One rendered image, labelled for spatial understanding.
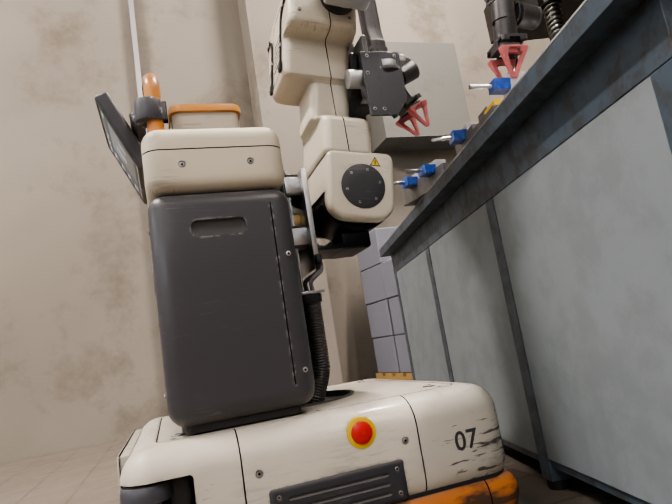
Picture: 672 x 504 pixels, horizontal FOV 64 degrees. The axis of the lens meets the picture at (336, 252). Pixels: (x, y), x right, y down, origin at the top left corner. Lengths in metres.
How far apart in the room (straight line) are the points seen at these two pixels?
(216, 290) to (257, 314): 0.08
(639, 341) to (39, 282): 3.66
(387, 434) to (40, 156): 3.66
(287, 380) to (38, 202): 3.40
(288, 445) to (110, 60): 3.92
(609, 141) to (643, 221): 0.14
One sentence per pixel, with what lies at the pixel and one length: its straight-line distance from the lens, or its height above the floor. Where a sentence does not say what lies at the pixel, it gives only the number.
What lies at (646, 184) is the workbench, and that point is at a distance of 0.87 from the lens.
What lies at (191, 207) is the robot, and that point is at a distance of 0.97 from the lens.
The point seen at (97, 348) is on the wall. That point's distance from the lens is 3.96.
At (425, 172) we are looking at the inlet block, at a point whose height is 0.84.
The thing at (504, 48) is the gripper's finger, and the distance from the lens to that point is 1.42.
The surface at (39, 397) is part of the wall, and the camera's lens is 4.02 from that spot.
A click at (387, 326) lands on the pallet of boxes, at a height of 0.45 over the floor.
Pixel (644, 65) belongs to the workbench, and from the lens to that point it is 0.86.
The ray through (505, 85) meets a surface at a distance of 1.42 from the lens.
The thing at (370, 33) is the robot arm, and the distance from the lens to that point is 1.79.
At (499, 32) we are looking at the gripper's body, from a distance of 1.47.
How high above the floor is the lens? 0.39
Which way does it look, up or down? 9 degrees up
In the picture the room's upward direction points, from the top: 9 degrees counter-clockwise
